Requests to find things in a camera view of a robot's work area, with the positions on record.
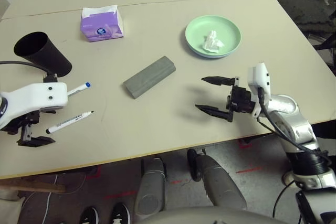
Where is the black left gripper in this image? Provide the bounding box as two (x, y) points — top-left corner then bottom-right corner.
(5, 111), (56, 148)

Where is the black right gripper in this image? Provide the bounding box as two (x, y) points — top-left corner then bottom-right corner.
(195, 76), (257, 123)

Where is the white marker black cap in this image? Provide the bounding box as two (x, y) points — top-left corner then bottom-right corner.
(46, 110), (96, 134)

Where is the white tissue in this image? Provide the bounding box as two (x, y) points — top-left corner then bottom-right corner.
(201, 30), (225, 54)

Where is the light green plate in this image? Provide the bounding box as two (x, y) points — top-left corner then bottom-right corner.
(185, 15), (243, 58)

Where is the grey glasses case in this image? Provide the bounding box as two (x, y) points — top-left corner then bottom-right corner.
(123, 56), (176, 101)

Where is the wooden plank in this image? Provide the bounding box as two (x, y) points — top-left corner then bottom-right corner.
(0, 179), (66, 194)

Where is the red floor tape corner mark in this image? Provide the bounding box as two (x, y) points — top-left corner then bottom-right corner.
(238, 139), (252, 151)

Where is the white marker blue cap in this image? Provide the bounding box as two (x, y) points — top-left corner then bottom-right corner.
(67, 82), (92, 100)

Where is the red floor tape line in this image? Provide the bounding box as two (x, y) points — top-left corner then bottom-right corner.
(235, 166), (264, 174)

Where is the black plastic cup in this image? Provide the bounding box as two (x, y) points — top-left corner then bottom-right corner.
(13, 31), (73, 78)

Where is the grey robot right leg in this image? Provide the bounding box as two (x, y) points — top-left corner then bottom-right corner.
(186, 148), (248, 209)

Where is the black bystander sneaker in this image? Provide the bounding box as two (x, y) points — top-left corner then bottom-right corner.
(80, 207), (100, 224)
(112, 202), (132, 224)

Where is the light grey robot torso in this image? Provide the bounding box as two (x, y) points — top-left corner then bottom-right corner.
(125, 205), (289, 224)

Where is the purple tissue pack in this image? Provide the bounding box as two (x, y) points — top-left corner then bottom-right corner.
(80, 5), (124, 43)

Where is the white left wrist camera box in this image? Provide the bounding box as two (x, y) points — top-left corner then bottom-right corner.
(0, 82), (68, 132)

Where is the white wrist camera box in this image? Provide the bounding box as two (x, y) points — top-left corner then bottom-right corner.
(0, 82), (68, 132)
(247, 61), (271, 119)

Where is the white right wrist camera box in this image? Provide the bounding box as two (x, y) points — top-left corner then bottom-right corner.
(247, 61), (271, 119)

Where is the thin white floor cable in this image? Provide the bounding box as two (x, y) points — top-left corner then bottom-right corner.
(20, 173), (88, 224)

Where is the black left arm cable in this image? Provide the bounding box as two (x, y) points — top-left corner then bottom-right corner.
(0, 60), (59, 83)

